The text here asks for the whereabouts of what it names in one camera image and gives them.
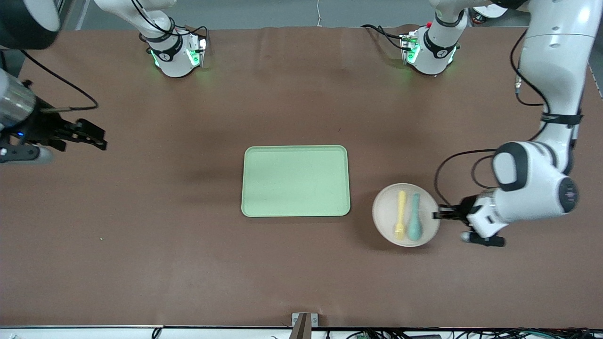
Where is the teal plastic spoon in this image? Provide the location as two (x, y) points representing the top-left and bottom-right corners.
(407, 193), (423, 241)

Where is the black right arm base cable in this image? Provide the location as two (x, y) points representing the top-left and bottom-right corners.
(129, 0), (209, 53)

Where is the black arm base cable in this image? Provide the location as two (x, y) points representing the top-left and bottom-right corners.
(129, 0), (209, 53)
(361, 24), (411, 50)

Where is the round beige plate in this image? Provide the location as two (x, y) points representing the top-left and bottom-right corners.
(372, 183), (440, 247)

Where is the black left arm base cable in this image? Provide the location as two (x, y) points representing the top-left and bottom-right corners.
(361, 24), (411, 50)

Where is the black cable bundle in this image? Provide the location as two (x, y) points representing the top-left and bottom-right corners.
(325, 328), (603, 339)

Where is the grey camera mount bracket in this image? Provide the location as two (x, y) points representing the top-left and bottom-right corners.
(291, 312), (319, 339)

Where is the yellow plastic fork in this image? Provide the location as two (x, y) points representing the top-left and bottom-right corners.
(394, 191), (407, 237)

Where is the white curved machine cover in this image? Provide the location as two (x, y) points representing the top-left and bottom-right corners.
(473, 4), (508, 20)

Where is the brown table cover mat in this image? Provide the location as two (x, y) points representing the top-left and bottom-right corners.
(0, 26), (603, 329)

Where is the light green rectangular tray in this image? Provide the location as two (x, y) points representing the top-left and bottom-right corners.
(241, 145), (351, 218)

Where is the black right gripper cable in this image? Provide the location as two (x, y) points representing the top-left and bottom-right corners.
(21, 49), (99, 113)

